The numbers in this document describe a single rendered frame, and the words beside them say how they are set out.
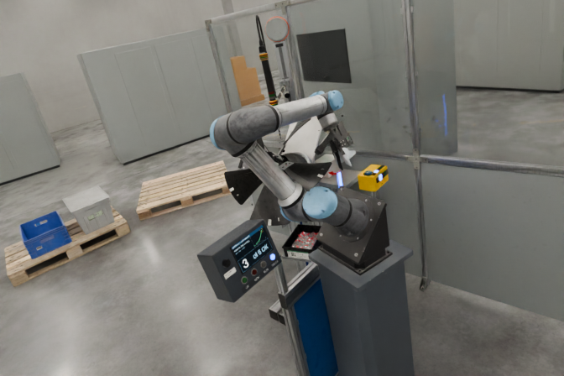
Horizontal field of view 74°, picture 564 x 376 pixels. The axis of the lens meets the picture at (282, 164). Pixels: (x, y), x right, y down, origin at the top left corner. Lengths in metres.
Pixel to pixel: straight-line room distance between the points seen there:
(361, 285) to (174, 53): 6.56
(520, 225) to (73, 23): 13.19
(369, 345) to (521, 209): 1.20
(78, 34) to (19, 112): 5.63
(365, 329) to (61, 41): 13.13
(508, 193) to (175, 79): 6.24
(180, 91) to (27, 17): 7.34
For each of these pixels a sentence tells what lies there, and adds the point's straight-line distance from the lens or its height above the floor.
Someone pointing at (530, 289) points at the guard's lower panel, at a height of 0.22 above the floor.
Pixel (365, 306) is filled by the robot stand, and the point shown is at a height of 0.88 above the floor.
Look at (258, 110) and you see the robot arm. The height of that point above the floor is 1.69.
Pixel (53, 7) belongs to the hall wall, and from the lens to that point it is 14.03.
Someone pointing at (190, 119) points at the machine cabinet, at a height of 0.46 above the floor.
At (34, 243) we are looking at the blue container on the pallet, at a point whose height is 0.30.
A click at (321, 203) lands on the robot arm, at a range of 1.35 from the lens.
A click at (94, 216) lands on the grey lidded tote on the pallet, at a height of 0.32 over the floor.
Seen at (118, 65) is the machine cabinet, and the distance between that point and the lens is 7.34.
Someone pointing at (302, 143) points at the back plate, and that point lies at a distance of 2.37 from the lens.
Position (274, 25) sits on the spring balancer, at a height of 1.91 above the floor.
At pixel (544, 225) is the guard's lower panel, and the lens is 2.47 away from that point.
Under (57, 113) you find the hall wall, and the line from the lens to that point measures 14.00.
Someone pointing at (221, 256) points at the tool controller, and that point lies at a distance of 1.35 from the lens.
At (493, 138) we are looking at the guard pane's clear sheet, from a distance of 2.31.
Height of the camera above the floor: 1.94
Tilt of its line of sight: 21 degrees down
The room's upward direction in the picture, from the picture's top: 12 degrees counter-clockwise
